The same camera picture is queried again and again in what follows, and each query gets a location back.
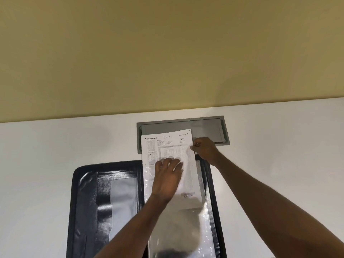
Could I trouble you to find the black zip folder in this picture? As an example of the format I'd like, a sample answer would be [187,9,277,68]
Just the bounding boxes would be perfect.
[66,159,228,258]

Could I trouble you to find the clear plastic sleeve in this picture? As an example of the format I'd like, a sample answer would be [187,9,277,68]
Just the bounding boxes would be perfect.
[142,158,217,258]

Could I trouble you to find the person's right forearm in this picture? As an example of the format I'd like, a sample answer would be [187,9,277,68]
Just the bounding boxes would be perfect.
[212,152,344,258]

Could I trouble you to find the white printed paper sheet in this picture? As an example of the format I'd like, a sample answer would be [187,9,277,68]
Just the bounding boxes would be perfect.
[140,128,204,211]

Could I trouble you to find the person's left hand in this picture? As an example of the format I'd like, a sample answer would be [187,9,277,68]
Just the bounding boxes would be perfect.
[151,157,185,205]

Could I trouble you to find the grey table cable hatch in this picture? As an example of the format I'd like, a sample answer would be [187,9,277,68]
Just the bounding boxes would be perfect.
[136,115,230,154]

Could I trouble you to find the person's left forearm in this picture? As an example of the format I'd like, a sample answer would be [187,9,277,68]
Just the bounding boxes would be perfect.
[94,193,174,258]

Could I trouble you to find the person's right hand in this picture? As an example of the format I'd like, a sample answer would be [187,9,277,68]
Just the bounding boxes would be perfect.
[190,137,223,166]

